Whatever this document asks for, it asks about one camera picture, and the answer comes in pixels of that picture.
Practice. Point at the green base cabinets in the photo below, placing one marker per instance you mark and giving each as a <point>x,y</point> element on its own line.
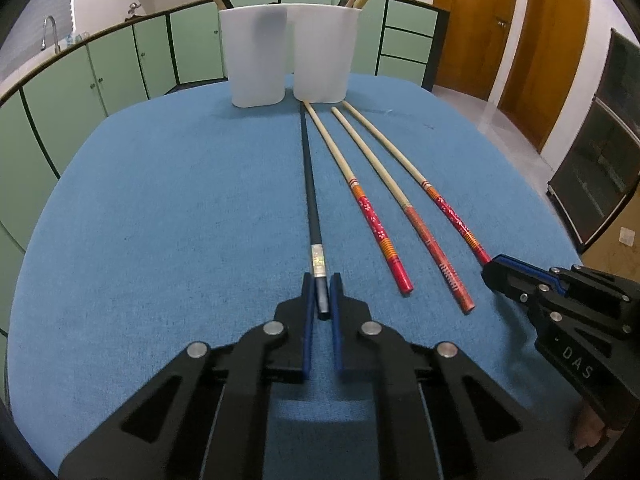
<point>115,70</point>
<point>405,35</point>

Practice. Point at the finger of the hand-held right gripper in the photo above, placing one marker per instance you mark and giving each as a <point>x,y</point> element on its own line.
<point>515,285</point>
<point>590,282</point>

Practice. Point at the person's right hand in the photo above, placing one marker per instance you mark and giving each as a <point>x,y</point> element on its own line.
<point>590,427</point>

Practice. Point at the bottles beside faucet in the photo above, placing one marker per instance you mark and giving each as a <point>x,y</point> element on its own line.
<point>77,39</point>

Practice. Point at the chrome kitchen faucet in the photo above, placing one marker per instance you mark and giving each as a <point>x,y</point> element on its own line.
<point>50,30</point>

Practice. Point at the blue table mat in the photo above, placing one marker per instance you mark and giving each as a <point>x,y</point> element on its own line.
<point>150,235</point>

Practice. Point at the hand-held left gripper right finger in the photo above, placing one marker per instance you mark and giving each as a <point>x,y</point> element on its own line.
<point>337,320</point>

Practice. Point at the red striped-end bamboo chopstick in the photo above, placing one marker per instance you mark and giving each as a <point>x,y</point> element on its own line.
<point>450,210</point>

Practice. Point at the low wall socket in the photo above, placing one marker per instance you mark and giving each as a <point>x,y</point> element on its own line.
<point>627,236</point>

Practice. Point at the small kettle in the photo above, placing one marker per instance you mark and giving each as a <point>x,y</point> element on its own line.
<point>133,8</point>

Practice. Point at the wooden door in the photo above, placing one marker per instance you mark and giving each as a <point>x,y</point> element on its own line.
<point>550,50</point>
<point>470,25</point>

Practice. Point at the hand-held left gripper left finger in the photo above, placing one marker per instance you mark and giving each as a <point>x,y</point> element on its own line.
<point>307,320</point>

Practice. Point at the white two-compartment utensil holder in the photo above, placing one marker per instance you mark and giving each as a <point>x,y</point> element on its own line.
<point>255,60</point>

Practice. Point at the brown-red patterned bamboo chopstick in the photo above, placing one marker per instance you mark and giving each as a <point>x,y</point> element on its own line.
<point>425,232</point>

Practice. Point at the dark glass-front cabinet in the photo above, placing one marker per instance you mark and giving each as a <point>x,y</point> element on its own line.
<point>600,160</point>

